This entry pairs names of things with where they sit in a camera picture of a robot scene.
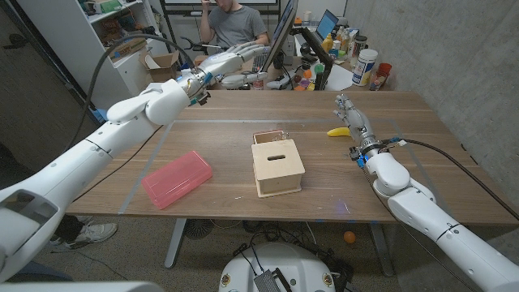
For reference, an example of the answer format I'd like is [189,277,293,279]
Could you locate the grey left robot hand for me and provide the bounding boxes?
[188,41,271,91]

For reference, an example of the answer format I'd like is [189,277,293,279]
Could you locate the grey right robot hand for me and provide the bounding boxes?
[332,93,384,153]

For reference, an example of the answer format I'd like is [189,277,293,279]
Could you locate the wooden drawer box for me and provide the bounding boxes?
[251,129,307,199]

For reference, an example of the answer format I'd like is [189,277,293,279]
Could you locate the pink plastic tray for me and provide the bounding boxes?
[140,150,213,211]

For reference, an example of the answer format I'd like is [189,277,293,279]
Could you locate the black grabber stick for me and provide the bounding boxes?
[180,36,229,53]

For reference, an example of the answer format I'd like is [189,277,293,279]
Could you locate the black keyboard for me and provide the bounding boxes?
[251,54,268,74]

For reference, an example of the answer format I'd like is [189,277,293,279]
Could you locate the seated person grey shirt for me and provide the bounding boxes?
[200,0,271,52]

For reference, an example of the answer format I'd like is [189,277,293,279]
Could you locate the red lidded jar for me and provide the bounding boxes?
[369,62,393,92]

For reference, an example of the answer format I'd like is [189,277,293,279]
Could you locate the white canister blue label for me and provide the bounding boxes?
[351,48,379,87]

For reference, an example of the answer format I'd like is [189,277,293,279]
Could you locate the open cardboard box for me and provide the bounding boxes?
[139,50,181,84]

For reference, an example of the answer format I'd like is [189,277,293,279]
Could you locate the black computer monitor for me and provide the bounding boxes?
[261,0,300,75]

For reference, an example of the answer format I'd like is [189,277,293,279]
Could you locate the dark jar black lid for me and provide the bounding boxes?
[352,35,368,58]

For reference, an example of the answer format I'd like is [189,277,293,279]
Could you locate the grey table leg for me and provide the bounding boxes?
[164,217,187,269]
[368,221,395,277]

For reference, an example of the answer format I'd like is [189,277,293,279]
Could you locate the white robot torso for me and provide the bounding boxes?
[218,242,337,292]

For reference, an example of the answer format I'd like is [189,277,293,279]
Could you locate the white shelf unit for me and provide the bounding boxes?
[15,0,171,111]

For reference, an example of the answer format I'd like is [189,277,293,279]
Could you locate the round black floor fan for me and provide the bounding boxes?
[184,218,214,240]

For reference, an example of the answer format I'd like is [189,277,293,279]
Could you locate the standing person black trousers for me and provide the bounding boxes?
[48,213,118,250]

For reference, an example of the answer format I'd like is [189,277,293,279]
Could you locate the whiteboard with black frame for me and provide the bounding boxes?
[160,0,281,17]

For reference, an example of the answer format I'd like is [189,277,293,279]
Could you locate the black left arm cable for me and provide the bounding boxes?
[63,32,196,152]

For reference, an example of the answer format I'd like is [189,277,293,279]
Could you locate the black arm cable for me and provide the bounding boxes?
[63,32,196,152]
[399,138,519,222]

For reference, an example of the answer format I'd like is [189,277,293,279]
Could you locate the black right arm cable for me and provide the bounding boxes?
[399,138,519,222]

